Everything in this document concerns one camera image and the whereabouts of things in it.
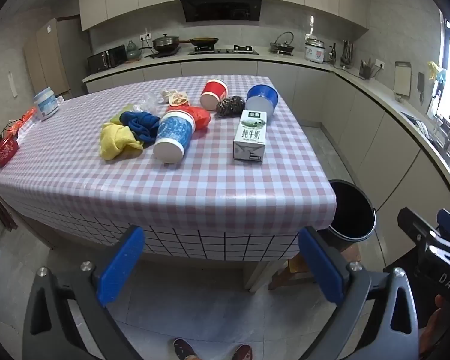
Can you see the black range hood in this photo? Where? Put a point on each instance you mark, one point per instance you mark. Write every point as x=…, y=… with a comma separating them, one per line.
x=221, y=5

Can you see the white kitchen island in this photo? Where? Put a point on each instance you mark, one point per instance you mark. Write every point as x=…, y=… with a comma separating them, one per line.
x=258, y=275

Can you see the person's left shoe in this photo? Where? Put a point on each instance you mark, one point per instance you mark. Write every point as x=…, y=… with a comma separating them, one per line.
x=183, y=348

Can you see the dark scouring ball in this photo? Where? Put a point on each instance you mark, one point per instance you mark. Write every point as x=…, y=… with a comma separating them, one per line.
x=230, y=105

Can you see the kitchen sink with faucet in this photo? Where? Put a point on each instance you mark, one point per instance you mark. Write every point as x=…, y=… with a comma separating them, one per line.
x=448, y=138

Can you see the black microwave oven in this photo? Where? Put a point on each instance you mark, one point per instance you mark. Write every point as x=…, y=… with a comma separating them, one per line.
x=107, y=60

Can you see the beige tall cabinet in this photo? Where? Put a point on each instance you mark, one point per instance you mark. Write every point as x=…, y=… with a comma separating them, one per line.
x=52, y=60

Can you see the black cleaver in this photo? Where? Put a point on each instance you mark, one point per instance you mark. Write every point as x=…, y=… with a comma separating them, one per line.
x=420, y=86

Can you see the yellow cloth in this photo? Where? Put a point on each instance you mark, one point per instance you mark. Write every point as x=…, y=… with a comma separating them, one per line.
x=114, y=138

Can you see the orange net bag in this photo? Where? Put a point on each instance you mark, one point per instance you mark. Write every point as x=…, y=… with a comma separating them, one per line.
x=22, y=118

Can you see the dark utensil holder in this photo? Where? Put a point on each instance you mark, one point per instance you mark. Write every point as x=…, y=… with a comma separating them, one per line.
x=366, y=70

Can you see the pink checked tablecloth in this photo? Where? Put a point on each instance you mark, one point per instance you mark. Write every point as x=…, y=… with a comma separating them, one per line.
x=210, y=195

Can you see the frying pan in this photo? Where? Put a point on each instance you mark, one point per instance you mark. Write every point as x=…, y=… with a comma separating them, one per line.
x=204, y=41

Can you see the black trash bin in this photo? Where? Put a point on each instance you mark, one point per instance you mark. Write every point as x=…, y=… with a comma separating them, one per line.
x=350, y=210

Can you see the blue rubber glove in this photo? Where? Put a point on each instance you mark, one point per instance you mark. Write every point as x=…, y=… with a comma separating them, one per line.
x=441, y=76

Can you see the orange plastic bag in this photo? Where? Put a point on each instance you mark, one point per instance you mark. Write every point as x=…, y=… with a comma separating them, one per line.
x=201, y=118

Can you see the blue cloth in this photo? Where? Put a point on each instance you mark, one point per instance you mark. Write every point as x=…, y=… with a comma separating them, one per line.
x=142, y=125

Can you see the milk carton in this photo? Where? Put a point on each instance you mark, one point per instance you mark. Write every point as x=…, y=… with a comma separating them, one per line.
x=252, y=135

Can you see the white tub with blue label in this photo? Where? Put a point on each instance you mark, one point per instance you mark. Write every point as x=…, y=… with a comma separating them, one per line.
x=45, y=103

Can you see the yellow rubber glove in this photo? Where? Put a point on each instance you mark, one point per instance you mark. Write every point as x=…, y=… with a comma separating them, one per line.
x=433, y=69

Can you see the white paper wrapper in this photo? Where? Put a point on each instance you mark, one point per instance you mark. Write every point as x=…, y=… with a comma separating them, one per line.
x=174, y=96

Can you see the dark glass bottle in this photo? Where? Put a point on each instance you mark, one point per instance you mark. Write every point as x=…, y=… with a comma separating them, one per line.
x=333, y=56

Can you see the red paper cup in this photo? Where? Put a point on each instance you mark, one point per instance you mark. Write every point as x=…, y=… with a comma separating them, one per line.
x=214, y=92

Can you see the person's right hand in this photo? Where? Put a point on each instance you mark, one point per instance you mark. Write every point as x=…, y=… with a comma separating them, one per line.
x=439, y=313

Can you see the blue paper cup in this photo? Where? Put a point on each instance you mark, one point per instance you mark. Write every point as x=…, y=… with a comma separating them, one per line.
x=172, y=135

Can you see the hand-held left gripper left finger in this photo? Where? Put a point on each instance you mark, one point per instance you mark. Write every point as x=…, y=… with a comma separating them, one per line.
x=122, y=266

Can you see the white rice cooker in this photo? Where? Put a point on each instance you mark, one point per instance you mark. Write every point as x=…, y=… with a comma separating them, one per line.
x=315, y=50

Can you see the green ceramic vase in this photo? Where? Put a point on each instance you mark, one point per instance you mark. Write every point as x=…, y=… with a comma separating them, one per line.
x=132, y=52

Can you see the clear plastic bag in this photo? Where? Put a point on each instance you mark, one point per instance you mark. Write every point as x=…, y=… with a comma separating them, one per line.
x=150, y=101

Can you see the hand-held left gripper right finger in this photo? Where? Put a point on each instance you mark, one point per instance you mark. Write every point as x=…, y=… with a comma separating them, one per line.
x=322, y=266

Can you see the wok with glass lid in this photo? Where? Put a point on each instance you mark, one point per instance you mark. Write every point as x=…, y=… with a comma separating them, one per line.
x=165, y=43

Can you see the kitchen counter with cabinets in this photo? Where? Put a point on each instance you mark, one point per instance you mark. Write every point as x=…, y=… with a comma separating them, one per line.
x=228, y=68

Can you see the red packet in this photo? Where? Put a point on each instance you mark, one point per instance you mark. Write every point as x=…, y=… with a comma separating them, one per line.
x=5, y=152

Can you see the white cutting board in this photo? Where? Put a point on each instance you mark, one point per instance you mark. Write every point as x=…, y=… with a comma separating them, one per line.
x=402, y=78

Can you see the black gas stove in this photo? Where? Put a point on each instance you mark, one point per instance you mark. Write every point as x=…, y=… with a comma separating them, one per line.
x=225, y=50

